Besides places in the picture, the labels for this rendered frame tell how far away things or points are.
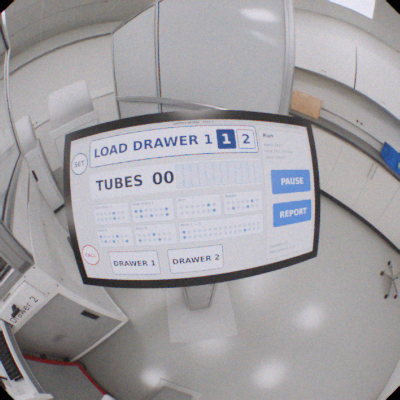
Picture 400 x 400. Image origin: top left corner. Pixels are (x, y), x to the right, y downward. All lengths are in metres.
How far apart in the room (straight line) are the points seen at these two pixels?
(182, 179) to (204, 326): 1.08
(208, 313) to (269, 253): 0.96
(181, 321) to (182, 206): 1.04
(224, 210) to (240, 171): 0.07
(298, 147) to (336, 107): 2.42
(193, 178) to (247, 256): 0.16
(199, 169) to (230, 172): 0.05
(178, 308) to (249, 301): 0.51
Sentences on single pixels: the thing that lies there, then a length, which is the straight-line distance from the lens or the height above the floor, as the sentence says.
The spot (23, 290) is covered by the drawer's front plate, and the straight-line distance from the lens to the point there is 0.65.
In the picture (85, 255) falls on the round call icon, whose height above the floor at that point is 1.01.
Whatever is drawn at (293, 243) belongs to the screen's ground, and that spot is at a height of 1.00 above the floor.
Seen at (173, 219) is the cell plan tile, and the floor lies 1.06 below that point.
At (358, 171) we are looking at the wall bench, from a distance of 2.30.
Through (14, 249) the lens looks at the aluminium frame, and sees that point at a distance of 0.54.
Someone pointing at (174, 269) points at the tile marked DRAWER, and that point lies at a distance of 0.31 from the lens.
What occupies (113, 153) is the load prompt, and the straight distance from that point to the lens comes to 0.31.
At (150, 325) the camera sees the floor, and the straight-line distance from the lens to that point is 1.32.
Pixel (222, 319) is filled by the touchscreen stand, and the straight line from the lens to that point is 1.25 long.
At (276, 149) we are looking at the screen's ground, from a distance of 0.33.
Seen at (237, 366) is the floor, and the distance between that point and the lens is 1.32.
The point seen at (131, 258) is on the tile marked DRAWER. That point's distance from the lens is 0.31.
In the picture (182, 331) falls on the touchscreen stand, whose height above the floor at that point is 0.03.
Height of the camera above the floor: 1.27
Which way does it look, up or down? 44 degrees down
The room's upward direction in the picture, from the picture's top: straight up
